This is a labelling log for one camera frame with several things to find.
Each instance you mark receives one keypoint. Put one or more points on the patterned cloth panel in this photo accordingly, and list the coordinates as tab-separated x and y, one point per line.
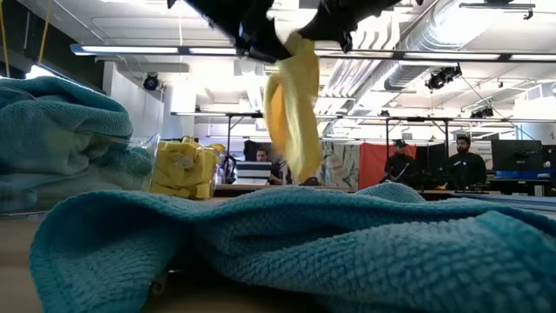
343	165

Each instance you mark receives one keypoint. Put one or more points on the black ceiling spotlight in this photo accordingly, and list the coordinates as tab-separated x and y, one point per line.
482	113
443	77
150	81

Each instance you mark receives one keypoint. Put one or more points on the red cloth panel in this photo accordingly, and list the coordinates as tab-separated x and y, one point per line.
371	165

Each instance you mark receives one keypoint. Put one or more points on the silver ventilation duct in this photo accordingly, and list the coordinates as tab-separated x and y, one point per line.
425	43

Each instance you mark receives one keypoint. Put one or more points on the teal microfiber towel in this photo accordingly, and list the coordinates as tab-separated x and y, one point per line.
52	121
304	252
87	182

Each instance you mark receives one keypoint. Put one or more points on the yellow microfiber towel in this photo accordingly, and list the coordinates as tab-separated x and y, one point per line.
295	130
182	174

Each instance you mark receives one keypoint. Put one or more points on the background black gantry frame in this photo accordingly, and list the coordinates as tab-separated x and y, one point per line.
369	117

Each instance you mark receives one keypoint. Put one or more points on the black white striped box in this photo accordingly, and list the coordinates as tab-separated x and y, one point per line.
254	171

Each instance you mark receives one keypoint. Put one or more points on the long LED light bar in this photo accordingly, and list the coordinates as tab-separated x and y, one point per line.
130	49

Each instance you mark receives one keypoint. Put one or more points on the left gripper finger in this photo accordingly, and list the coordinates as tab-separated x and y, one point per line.
278	35
260	48

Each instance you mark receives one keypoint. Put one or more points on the black computer monitor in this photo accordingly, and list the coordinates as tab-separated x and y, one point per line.
517	154

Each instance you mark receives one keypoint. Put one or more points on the person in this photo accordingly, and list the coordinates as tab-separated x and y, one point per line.
262	155
467	169
399	167

